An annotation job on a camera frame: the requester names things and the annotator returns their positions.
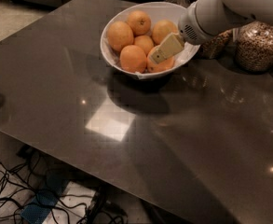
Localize glass jar of nuts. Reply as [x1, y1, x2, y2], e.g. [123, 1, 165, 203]
[235, 21, 273, 73]
[197, 30, 232, 59]

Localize orange top back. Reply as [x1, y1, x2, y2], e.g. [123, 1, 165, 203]
[127, 10, 151, 36]

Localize white plastic bowl liner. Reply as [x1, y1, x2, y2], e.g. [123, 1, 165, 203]
[100, 2, 200, 80]

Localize white bowl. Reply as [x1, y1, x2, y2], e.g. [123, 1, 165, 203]
[100, 1, 201, 80]

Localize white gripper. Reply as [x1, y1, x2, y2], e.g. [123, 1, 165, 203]
[149, 3, 212, 64]

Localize black cables on floor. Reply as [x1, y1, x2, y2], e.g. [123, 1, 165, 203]
[0, 147, 128, 224]

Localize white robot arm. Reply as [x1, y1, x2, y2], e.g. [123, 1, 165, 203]
[149, 0, 273, 64]

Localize small middle orange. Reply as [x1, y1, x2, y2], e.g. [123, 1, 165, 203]
[134, 35, 154, 54]

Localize blue tape on floor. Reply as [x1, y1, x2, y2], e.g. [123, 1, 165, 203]
[20, 174, 69, 224]

